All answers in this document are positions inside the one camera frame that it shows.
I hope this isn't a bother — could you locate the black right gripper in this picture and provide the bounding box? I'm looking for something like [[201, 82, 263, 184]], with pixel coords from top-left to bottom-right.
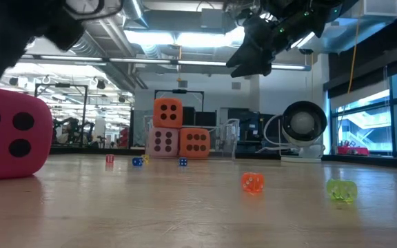
[[225, 13, 324, 79]]

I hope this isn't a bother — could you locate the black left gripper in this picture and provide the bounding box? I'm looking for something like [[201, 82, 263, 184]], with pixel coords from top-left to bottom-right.
[[0, 0, 86, 85]]

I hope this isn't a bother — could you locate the large magenta foam die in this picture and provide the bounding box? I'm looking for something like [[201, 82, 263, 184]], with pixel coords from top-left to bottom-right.
[[0, 85, 54, 182]]

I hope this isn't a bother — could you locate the large orange foam die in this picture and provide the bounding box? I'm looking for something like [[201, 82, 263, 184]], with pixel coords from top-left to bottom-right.
[[152, 96, 184, 130], [178, 127, 212, 160]]

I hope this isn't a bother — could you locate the small orange translucent die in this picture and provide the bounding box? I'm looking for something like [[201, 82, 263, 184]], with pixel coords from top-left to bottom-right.
[[241, 172, 265, 194]]

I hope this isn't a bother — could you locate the large pink foam die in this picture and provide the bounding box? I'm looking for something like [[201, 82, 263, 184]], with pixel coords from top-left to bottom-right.
[[145, 127, 180, 158]]

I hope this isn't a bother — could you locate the small green translucent die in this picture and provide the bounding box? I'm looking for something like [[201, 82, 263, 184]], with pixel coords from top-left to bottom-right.
[[325, 178, 358, 203]]

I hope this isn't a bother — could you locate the long ceiling light bar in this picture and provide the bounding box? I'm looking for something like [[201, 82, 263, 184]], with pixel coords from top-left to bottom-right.
[[19, 53, 312, 72]]

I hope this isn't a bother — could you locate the grey ceiling air unit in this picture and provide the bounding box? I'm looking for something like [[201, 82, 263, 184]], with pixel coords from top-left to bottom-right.
[[201, 8, 225, 30]]

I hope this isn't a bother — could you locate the black background monitor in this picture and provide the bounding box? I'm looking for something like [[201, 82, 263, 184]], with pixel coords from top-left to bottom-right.
[[182, 106, 218, 127]]

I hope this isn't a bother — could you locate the clear plastic bin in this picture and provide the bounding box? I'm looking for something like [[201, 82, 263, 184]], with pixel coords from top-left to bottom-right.
[[143, 115, 240, 161]]

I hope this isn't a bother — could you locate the black and white fan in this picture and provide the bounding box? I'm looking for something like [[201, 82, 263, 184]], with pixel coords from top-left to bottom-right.
[[280, 100, 329, 164]]

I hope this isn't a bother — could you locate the red tray by window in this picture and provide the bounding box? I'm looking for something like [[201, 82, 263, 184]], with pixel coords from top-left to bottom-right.
[[336, 145, 370, 156]]

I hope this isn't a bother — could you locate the black metal frame stand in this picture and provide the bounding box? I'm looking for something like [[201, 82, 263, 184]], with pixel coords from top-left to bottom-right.
[[34, 82, 89, 147]]

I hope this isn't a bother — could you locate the white fan cable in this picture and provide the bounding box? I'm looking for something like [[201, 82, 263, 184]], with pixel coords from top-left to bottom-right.
[[255, 113, 289, 154]]

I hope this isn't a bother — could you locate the black gantry frame with camera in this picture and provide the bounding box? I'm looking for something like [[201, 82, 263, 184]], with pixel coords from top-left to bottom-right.
[[154, 89, 205, 118]]

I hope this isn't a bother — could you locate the hanging yellow cord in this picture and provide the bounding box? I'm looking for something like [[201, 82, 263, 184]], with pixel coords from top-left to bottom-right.
[[347, 19, 360, 94]]

